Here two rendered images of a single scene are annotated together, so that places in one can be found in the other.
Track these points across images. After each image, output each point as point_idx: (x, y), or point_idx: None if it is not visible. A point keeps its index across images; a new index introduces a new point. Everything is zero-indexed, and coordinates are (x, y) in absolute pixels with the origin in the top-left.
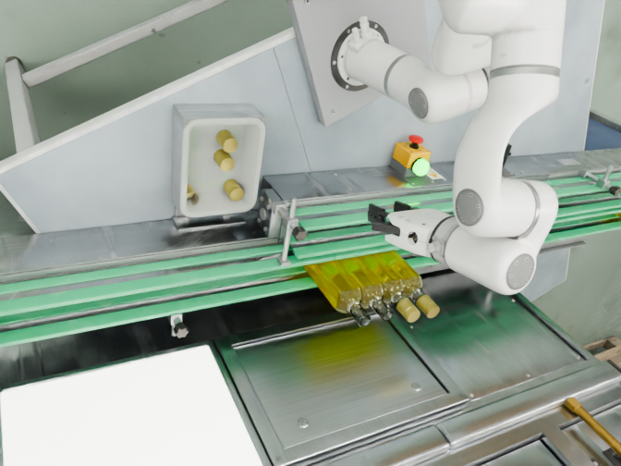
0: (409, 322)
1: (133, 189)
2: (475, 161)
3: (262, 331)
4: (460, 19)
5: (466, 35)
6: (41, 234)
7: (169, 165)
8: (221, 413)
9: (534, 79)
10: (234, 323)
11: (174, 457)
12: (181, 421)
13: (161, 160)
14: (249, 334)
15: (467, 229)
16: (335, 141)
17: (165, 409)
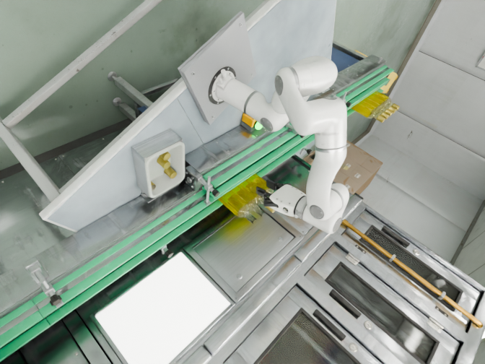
0: (273, 212)
1: (118, 191)
2: (317, 195)
3: (203, 234)
4: (303, 133)
5: None
6: (78, 232)
7: (134, 172)
8: (203, 286)
9: (338, 154)
10: (185, 231)
11: (191, 315)
12: (187, 297)
13: (130, 172)
14: (198, 238)
15: (316, 219)
16: (213, 126)
17: (177, 293)
